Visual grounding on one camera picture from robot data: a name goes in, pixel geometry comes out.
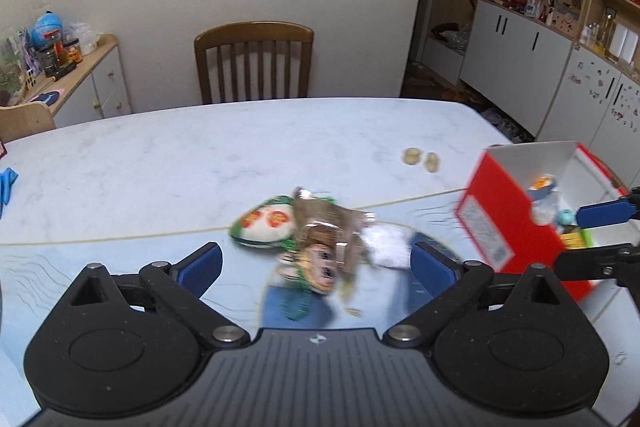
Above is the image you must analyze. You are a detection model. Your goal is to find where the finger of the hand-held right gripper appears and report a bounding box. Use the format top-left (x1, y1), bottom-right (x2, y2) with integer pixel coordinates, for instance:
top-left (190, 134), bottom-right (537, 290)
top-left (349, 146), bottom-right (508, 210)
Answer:
top-left (574, 187), bottom-right (640, 231)
top-left (554, 243), bottom-right (640, 303)

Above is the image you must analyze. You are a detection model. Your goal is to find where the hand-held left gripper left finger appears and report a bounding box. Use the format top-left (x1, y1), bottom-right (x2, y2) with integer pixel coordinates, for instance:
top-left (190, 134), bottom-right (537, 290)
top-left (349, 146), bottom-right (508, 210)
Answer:
top-left (70, 242), bottom-right (252, 350)

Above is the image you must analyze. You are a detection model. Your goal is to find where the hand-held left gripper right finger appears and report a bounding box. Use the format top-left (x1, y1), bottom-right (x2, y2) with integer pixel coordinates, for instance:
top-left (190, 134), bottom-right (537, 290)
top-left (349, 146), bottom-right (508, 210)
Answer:
top-left (382, 241), bottom-right (569, 350)

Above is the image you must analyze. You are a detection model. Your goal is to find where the blue white snack packet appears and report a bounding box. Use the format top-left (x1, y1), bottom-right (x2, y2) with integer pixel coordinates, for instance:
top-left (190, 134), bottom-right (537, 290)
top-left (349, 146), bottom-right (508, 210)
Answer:
top-left (527, 174), bottom-right (560, 202)

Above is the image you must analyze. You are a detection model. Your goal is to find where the red cardboard box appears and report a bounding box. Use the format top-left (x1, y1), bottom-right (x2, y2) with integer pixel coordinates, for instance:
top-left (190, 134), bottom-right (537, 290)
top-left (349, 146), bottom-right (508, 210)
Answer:
top-left (454, 141), bottom-right (632, 304)

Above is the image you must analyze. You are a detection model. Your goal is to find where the brown cartoon snack packet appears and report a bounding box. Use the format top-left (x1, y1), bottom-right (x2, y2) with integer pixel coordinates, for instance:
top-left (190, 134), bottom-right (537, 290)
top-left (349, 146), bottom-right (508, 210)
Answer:
top-left (277, 188), bottom-right (378, 315)

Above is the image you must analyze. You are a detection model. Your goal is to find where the white silver packet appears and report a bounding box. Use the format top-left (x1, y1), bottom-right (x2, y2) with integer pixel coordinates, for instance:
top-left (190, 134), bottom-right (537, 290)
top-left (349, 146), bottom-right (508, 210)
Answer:
top-left (361, 226), bottom-right (415, 269)

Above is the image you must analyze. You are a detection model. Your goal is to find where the round green white packet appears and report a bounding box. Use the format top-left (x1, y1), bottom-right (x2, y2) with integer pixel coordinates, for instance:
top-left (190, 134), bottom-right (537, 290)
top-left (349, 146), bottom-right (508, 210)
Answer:
top-left (229, 196), bottom-right (295, 249)

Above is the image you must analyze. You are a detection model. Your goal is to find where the white cabinet with stickers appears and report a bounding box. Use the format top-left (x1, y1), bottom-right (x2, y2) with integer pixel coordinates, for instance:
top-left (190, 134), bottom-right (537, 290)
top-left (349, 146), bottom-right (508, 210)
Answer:
top-left (535, 42), bottom-right (640, 188)

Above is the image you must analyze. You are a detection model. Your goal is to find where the white lower cabinet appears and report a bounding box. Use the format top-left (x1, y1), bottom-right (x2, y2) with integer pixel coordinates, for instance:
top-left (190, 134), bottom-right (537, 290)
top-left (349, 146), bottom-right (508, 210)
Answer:
top-left (459, 0), bottom-right (573, 135)

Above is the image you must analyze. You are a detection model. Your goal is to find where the blue cloth glove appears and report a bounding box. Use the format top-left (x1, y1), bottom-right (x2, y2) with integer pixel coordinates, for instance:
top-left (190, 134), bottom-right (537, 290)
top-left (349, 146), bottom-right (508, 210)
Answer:
top-left (0, 167), bottom-right (20, 220)

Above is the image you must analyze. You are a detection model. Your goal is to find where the wooden slat-back chair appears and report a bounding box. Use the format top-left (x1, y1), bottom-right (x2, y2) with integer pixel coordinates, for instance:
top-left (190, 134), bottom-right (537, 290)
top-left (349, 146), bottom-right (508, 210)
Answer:
top-left (194, 22), bottom-right (315, 105)

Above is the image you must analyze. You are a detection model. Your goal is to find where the white wooden sideboard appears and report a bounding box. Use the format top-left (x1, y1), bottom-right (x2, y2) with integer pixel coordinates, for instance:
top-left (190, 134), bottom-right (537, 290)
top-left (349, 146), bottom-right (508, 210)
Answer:
top-left (20, 33), bottom-right (133, 129)

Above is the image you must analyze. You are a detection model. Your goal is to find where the small wooden child chair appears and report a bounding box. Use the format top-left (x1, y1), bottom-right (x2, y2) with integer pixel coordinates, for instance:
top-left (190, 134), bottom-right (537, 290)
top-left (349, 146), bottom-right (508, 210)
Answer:
top-left (0, 102), bottom-right (57, 144)

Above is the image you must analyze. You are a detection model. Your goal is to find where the dark jar orange label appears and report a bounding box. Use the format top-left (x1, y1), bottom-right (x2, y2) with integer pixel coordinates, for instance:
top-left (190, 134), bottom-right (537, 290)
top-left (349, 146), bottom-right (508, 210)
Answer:
top-left (62, 38), bottom-right (83, 65)

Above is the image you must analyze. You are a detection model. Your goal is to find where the blue globe toy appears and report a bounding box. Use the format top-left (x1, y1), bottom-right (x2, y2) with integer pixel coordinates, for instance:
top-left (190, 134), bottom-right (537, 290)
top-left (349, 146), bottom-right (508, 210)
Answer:
top-left (31, 10), bottom-right (65, 48)

